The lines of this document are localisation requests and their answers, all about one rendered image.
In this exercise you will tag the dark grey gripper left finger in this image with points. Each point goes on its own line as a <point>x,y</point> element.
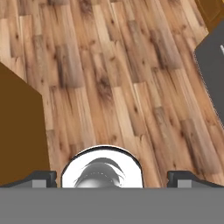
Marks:
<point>43,178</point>

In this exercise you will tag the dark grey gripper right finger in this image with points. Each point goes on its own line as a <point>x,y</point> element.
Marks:
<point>182,178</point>

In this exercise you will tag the dark grey fridge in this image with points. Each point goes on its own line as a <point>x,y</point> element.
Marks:
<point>211,73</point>

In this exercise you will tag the brown wooden cabinet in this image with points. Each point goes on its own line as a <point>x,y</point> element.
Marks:
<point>20,128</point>

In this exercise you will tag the white round object with black rim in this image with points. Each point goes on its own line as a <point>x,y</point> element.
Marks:
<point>102,170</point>

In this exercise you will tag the brown wooden cupboard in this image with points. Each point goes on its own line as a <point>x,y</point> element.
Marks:
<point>212,13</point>

